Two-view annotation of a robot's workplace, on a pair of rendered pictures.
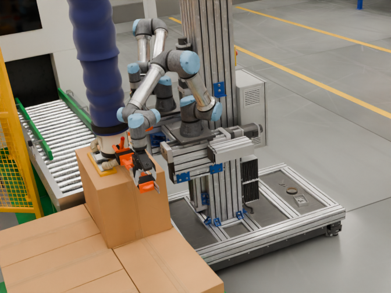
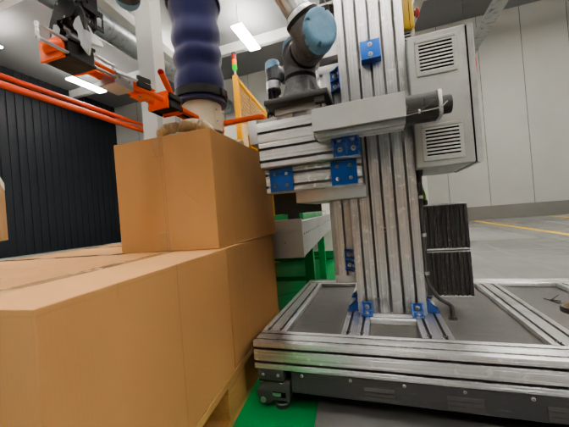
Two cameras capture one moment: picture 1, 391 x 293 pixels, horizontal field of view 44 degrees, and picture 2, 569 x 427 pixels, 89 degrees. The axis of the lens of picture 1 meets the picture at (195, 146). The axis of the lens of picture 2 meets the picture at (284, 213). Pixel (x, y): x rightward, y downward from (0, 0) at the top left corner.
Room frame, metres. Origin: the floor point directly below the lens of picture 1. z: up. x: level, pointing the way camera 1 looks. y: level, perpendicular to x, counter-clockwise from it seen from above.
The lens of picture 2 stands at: (1.87, -0.57, 0.64)
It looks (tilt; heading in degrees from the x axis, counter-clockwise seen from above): 0 degrees down; 38
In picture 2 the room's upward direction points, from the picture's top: 5 degrees counter-clockwise
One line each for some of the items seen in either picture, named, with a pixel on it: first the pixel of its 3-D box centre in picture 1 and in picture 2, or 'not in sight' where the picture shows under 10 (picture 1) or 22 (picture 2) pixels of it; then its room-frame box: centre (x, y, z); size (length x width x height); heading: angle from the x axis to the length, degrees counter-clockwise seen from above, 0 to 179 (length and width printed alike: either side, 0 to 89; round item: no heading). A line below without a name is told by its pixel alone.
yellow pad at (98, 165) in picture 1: (100, 160); not in sight; (2.65, 0.58, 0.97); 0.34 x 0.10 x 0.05; 22
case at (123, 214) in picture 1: (121, 187); (208, 196); (2.68, 0.49, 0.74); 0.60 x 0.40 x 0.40; 22
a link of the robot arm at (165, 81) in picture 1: (162, 85); not in sight; (3.24, 0.19, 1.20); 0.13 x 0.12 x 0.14; 81
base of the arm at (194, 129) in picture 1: (191, 125); (301, 91); (2.77, 0.01, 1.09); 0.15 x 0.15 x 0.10
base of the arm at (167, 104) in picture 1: (165, 101); not in sight; (3.24, 0.18, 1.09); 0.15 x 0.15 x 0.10
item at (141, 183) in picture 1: (144, 183); (68, 57); (2.12, 0.27, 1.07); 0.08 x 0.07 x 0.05; 22
